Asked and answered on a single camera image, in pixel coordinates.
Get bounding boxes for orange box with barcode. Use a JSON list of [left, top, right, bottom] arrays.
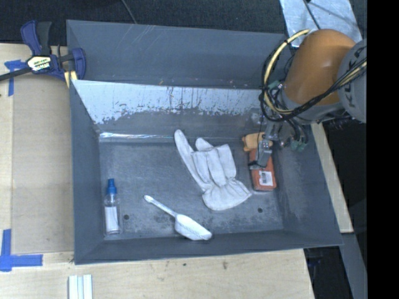
[[248, 149, 278, 193]]

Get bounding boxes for white plastic scoop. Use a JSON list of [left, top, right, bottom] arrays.
[[143, 194, 213, 242]]

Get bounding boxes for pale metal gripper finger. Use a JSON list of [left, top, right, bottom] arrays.
[[260, 140, 274, 168], [255, 140, 267, 168]]

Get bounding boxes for clear spray bottle blue cap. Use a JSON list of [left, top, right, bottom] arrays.
[[103, 178, 122, 235]]

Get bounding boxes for white cloth glove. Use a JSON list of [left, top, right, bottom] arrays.
[[173, 129, 253, 212]]

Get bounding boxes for grey metal bin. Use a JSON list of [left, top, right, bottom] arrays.
[[65, 19, 344, 265]]

